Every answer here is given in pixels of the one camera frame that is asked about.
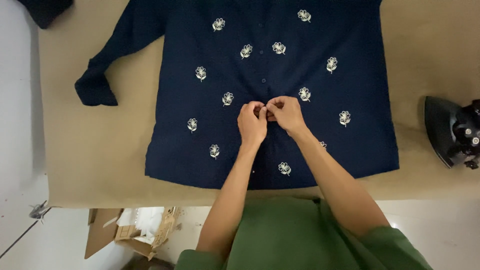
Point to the person's left hand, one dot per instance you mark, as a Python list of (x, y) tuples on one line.
[(251, 125)]

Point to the metal spring clip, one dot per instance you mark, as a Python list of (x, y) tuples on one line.
[(38, 212)]

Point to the navy floral embroidered shirt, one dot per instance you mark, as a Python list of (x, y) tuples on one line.
[(270, 93)]

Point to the dark navy garment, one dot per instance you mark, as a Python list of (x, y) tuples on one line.
[(47, 10)]

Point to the person's green shirt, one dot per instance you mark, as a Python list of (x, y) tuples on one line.
[(300, 236)]

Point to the black clothes iron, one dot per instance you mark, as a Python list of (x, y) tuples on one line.
[(452, 131)]

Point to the person's right hand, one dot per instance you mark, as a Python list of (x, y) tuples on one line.
[(288, 114)]

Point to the open cardboard box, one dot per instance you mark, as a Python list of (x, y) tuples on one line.
[(131, 232)]

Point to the beige table cover cloth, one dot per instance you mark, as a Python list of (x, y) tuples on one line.
[(105, 150)]

